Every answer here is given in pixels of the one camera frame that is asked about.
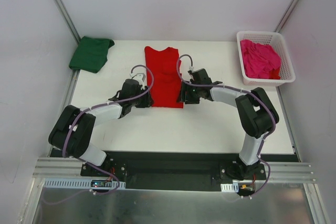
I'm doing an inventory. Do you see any red t shirt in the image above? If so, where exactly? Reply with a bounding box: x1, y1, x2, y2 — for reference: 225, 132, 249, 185
144, 46, 184, 109

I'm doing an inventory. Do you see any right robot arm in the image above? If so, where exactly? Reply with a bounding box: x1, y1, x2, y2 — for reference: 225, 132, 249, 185
177, 67, 279, 180

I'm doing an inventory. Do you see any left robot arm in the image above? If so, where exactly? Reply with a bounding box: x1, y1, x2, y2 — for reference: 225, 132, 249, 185
48, 78, 153, 176

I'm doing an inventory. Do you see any folded green t shirt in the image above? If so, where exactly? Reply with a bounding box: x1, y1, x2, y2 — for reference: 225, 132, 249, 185
69, 36, 115, 73

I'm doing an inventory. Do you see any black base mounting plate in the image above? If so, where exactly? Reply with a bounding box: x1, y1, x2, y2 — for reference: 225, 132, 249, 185
80, 150, 267, 192

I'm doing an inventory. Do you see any pink t shirt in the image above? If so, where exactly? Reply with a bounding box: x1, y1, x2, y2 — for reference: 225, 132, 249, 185
240, 39, 281, 79

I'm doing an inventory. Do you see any white plastic laundry basket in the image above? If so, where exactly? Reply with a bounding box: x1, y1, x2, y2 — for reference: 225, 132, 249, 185
236, 31, 296, 87

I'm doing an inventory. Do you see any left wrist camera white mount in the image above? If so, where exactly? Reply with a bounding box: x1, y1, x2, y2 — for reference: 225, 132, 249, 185
130, 73, 146, 90

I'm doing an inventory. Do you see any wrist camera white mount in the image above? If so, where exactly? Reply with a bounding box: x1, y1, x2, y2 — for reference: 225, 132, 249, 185
130, 73, 146, 90
188, 66, 195, 74

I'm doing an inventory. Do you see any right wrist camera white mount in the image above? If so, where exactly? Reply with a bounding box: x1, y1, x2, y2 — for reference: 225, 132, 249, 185
188, 66, 195, 74

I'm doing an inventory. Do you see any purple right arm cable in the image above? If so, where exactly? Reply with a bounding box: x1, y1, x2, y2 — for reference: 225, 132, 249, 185
175, 54, 278, 204

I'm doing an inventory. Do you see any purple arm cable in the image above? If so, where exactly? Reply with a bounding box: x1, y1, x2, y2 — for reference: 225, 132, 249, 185
175, 54, 278, 204
41, 65, 155, 205

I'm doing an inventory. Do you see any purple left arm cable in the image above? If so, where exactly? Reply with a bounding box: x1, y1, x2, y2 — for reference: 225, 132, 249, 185
41, 65, 155, 205

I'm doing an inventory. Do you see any right white slotted cable duct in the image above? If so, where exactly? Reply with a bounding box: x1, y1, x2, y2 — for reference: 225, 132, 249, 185
220, 183, 239, 193

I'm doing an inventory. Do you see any white slotted cable duct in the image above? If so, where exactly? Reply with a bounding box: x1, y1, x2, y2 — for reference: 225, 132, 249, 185
44, 178, 126, 190
220, 183, 239, 193

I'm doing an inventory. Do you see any left white slotted cable duct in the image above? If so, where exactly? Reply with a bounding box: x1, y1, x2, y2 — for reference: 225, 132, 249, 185
44, 178, 126, 190

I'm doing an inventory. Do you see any aluminium frame rail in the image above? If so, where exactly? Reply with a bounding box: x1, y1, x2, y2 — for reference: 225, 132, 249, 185
33, 157, 318, 184

